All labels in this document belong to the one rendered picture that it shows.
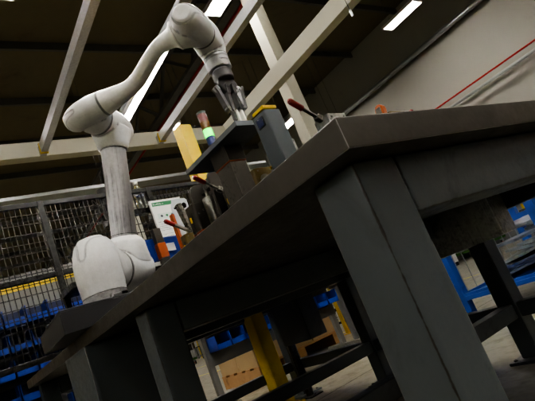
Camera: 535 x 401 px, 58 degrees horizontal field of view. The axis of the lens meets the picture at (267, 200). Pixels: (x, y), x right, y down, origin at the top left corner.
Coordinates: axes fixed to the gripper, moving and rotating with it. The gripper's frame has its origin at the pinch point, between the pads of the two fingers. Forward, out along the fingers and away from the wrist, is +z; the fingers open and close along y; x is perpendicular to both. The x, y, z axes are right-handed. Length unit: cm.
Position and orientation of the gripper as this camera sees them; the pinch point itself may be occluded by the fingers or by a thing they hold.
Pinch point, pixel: (240, 120)
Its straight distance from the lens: 173.2
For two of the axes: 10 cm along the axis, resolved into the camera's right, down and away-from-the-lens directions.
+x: -5.6, 4.1, 7.2
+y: 7.5, -1.4, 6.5
